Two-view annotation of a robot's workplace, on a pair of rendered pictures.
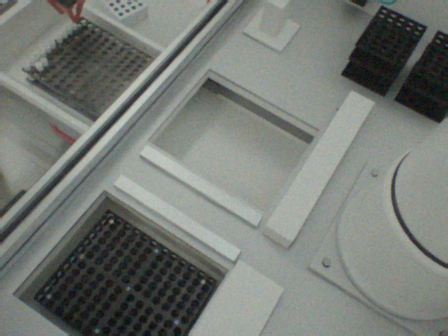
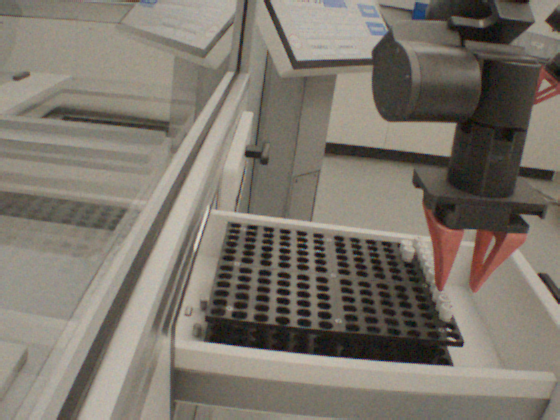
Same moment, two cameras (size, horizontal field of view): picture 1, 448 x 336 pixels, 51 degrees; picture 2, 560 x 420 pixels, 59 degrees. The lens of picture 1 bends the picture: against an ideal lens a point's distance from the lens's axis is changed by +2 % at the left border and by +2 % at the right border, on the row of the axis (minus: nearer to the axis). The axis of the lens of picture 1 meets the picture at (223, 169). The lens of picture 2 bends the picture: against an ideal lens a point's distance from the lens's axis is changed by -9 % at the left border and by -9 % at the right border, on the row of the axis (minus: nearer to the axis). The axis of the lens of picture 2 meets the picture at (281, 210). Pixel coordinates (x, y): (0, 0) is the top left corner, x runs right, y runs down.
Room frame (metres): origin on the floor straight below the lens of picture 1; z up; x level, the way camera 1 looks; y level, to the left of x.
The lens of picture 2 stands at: (0.95, 0.04, 1.17)
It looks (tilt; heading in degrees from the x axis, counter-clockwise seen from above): 25 degrees down; 155
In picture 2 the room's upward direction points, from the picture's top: 8 degrees clockwise
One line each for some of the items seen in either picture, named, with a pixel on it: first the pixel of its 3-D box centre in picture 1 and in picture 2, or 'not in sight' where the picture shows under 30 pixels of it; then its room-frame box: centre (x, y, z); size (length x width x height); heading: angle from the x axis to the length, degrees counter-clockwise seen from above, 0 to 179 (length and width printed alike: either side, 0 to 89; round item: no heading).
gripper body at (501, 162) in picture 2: not in sight; (484, 163); (0.65, 0.35, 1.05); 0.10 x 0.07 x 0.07; 67
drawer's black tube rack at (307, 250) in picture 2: not in sight; (327, 302); (0.57, 0.29, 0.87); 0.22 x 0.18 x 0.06; 67
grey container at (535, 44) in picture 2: not in sight; (528, 43); (-2.05, 3.34, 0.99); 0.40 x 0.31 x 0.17; 73
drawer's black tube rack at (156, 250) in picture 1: (129, 293); not in sight; (0.16, 0.11, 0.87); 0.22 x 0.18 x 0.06; 67
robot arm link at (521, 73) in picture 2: not in sight; (492, 88); (0.65, 0.35, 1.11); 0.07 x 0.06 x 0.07; 86
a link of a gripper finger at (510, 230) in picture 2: not in sight; (470, 242); (0.66, 0.36, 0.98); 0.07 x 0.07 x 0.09; 67
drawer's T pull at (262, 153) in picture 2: not in sight; (257, 152); (0.24, 0.32, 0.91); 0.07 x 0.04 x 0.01; 157
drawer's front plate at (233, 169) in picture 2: not in sight; (236, 170); (0.23, 0.30, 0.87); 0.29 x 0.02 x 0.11; 157
